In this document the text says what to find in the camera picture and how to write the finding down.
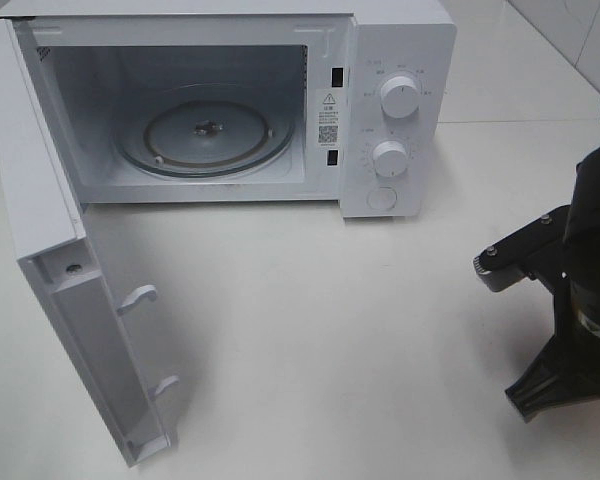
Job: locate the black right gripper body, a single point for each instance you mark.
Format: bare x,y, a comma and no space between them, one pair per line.
567,369

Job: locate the round white door button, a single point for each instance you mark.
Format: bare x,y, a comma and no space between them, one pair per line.
382,199

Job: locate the white microwave oven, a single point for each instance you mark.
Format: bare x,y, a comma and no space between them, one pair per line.
67,68

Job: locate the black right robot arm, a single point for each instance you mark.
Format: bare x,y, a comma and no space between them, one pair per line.
564,254

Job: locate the white lower timer knob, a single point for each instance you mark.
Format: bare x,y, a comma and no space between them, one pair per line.
390,159

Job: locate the white upper microwave knob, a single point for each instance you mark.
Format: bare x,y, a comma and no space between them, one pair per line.
399,96

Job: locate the white warning label sticker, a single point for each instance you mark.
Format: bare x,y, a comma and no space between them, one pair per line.
328,109

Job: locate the glass microwave turntable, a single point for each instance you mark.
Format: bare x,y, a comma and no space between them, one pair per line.
207,131

